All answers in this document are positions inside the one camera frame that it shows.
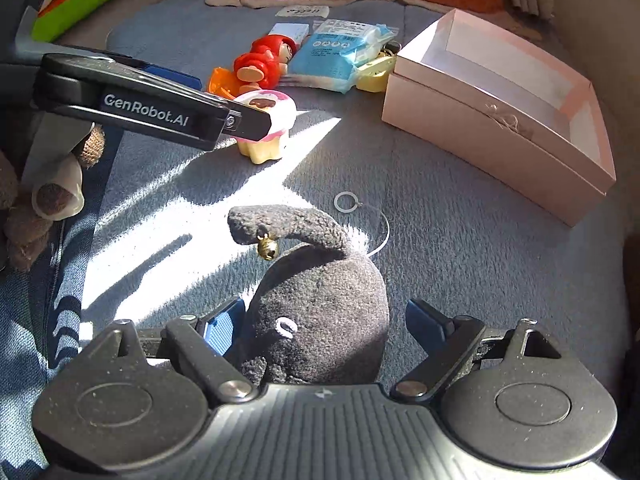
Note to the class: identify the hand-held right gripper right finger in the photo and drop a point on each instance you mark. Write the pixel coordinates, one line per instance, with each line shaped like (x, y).
(425, 320)

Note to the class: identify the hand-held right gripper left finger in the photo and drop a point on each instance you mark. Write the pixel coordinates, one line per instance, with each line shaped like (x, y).
(222, 327)

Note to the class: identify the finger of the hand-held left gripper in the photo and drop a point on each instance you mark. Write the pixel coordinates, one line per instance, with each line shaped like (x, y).
(167, 74)
(250, 121)

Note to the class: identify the pink and cream cupcake toy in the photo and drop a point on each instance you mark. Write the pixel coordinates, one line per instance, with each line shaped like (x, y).
(267, 132)

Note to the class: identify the orange plastic toy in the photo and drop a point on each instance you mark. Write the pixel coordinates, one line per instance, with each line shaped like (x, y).
(220, 82)

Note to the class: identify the red-haired doll figure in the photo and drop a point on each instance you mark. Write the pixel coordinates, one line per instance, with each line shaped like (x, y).
(265, 60)

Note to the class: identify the black plush toy with bell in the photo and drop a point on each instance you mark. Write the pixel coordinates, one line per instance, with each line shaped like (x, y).
(310, 305)

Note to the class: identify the blue tissue packet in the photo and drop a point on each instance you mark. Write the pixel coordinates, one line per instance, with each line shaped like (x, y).
(330, 55)

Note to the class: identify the yellow plastic clip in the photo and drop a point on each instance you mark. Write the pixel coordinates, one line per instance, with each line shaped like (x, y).
(374, 72)

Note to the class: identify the pink cardboard box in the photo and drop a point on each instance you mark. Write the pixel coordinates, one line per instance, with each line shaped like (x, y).
(500, 125)

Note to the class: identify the person's left hand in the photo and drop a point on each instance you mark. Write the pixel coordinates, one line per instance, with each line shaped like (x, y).
(55, 195)

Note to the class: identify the small white box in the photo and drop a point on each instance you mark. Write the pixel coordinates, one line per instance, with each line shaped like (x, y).
(290, 32)

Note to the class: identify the white paper card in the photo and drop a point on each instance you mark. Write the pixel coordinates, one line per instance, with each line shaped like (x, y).
(302, 11)

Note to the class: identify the clear plastic hanging loop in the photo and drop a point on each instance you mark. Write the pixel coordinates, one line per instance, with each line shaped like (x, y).
(350, 203)

